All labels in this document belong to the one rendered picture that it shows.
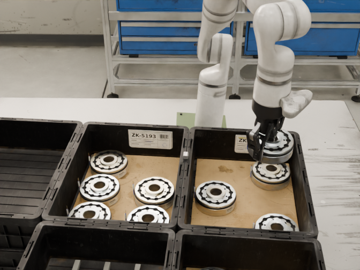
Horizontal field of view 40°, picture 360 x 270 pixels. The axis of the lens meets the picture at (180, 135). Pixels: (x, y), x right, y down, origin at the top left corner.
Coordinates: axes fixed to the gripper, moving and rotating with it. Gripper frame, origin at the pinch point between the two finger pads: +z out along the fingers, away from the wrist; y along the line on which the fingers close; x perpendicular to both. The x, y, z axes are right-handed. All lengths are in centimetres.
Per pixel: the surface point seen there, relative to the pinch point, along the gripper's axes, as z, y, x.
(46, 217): 9, 40, -30
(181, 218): 9.2, 21.5, -6.5
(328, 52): 87, -199, -62
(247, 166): 22.0, -13.9, -11.0
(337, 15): 60, -197, -61
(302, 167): 10.8, -11.3, 5.7
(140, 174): 21.6, 7.9, -32.0
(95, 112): 39, -20, -81
